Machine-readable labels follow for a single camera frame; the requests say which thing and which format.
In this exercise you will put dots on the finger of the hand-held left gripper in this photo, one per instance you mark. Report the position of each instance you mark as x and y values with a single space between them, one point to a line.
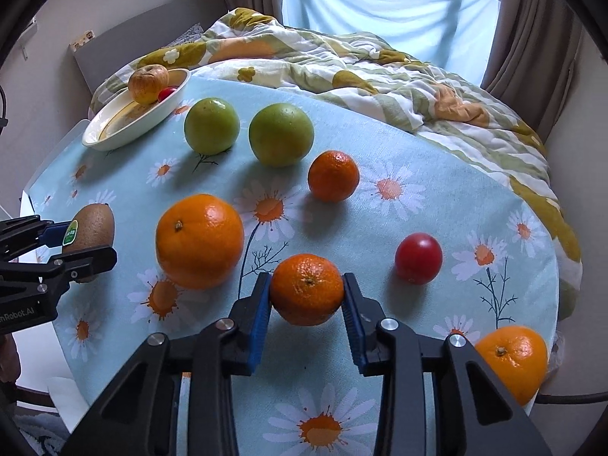
80 261
51 237

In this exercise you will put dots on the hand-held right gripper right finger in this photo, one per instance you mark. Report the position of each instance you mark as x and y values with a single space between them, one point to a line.
355 327

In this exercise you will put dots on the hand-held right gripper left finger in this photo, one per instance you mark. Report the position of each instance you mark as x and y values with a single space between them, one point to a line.
259 327

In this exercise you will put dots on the brown kiwi with green sticker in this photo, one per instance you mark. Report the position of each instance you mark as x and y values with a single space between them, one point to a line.
92 228

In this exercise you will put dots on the small mandarin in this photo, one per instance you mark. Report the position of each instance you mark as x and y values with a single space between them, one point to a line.
306 289
333 175

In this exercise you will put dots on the large orange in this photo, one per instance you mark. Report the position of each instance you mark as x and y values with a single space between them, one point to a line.
515 363
199 242

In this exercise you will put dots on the cream oval bowl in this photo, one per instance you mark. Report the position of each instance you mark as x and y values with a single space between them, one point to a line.
118 123

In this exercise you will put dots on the green apple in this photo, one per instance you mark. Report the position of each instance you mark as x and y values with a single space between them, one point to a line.
280 134
211 126

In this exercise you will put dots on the light blue daisy tablecloth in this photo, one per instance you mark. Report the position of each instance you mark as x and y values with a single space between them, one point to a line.
427 190

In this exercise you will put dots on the wrinkled yellow-brown apple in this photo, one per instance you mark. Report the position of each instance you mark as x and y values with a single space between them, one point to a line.
148 84

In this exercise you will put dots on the small red cherry tomato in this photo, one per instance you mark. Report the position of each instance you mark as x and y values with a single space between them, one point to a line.
167 94

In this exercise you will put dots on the grey headboard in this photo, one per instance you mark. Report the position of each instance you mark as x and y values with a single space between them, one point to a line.
123 42

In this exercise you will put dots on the green and white floral quilt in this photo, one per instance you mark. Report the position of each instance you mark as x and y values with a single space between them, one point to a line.
380 85

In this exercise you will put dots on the grey patterned pillow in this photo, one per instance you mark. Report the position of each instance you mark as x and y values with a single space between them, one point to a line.
187 35

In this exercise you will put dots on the light blue curtain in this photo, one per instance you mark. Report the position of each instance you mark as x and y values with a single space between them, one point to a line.
380 9

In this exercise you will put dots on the wall outlet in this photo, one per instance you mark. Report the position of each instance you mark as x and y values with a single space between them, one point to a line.
82 40

